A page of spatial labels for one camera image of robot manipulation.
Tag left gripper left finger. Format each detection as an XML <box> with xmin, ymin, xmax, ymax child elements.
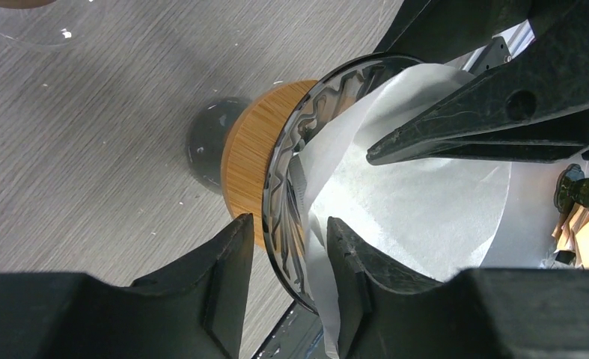
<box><xmin>0</xmin><ymin>214</ymin><xmax>254</xmax><ymax>358</ymax></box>

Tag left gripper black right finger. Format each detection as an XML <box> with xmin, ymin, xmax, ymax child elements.
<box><xmin>327</xmin><ymin>218</ymin><xmax>589</xmax><ymax>358</ymax></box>

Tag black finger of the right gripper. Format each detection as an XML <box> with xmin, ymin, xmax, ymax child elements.
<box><xmin>366</xmin><ymin>10</ymin><xmax>589</xmax><ymax>165</ymax></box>

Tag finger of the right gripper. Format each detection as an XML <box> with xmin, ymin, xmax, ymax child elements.
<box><xmin>374</xmin><ymin>0</ymin><xmax>531</xmax><ymax>64</ymax></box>

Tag white paper coffee filter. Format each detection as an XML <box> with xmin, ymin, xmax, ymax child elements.
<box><xmin>299</xmin><ymin>64</ymin><xmax>511</xmax><ymax>358</ymax></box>

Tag grey ribbed dripper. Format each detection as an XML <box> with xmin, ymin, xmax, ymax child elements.
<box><xmin>261</xmin><ymin>52</ymin><xmax>421</xmax><ymax>313</ymax></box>

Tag dark glass carafe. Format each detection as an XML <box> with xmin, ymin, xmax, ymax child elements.
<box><xmin>185</xmin><ymin>96</ymin><xmax>251</xmax><ymax>194</ymax></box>

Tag glass carafe with wooden collar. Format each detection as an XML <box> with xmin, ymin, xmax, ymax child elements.
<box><xmin>0</xmin><ymin>0</ymin><xmax>107</xmax><ymax>52</ymax></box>

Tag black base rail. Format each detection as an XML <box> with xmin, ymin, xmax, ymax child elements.
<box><xmin>251</xmin><ymin>302</ymin><xmax>329</xmax><ymax>359</ymax></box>

